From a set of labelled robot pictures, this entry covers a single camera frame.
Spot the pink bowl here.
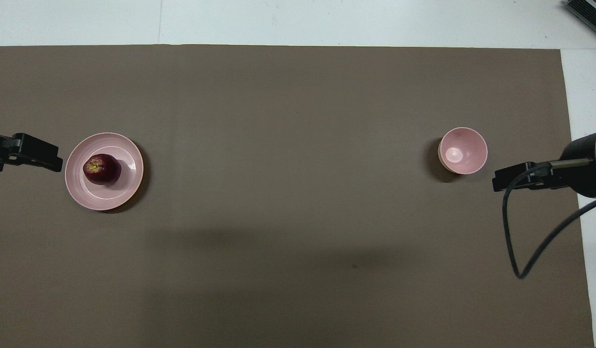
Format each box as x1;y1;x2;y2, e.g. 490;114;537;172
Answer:
438;127;488;175

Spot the brown table mat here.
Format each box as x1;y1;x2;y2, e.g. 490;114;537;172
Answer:
0;44;596;348

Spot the dark red apple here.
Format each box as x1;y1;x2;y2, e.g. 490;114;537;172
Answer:
83;154;122;186

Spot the pink plate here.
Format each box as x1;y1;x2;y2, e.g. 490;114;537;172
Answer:
65;132;144;211

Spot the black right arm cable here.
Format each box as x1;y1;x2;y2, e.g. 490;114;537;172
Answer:
502;162;596;280

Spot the grey ribbed metal box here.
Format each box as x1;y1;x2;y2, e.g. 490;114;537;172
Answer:
563;0;596;42

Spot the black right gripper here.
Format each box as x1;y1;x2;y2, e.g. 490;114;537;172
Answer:
492;132;596;198

